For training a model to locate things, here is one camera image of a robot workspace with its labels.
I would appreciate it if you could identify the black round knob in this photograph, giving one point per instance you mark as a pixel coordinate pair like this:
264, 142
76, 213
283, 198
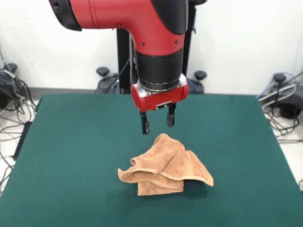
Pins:
279, 77
10, 67
200, 75
102, 71

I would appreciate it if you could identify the dark grey stand base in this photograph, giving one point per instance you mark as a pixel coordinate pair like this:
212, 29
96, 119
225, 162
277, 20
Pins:
288, 106
3, 94

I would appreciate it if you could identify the dark green table cloth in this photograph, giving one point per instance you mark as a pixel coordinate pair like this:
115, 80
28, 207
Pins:
71, 142

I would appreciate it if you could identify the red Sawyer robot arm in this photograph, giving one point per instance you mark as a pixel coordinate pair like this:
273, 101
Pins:
118, 14

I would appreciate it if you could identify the tan terry towel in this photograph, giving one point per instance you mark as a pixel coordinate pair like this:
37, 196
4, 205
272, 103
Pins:
165, 160

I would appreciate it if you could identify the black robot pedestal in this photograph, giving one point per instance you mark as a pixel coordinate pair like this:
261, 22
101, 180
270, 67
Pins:
122, 47

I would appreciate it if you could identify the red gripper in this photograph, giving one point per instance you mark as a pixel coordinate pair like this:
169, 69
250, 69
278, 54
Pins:
161, 99

